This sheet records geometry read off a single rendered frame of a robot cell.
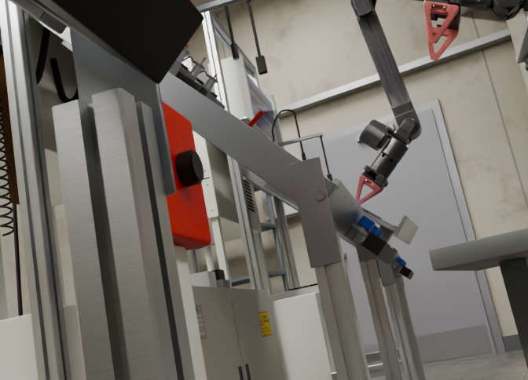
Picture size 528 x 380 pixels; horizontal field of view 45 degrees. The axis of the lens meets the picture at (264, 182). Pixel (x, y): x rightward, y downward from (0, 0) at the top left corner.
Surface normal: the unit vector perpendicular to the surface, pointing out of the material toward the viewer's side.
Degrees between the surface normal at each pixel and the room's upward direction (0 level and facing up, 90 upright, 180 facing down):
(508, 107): 90
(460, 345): 90
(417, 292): 90
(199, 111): 90
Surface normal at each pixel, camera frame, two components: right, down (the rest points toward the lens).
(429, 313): -0.44, -0.12
